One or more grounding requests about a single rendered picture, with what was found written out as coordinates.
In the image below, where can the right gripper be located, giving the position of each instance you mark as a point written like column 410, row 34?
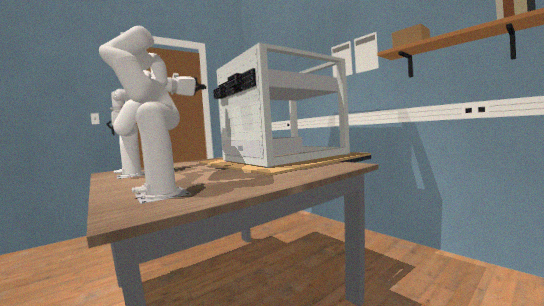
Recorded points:
column 186, row 86

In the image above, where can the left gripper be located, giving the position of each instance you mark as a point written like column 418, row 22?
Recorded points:
column 114, row 116

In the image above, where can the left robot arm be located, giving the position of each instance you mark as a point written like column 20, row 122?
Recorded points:
column 123, row 125

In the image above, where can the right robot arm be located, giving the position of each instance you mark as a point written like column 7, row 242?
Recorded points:
column 154, row 118

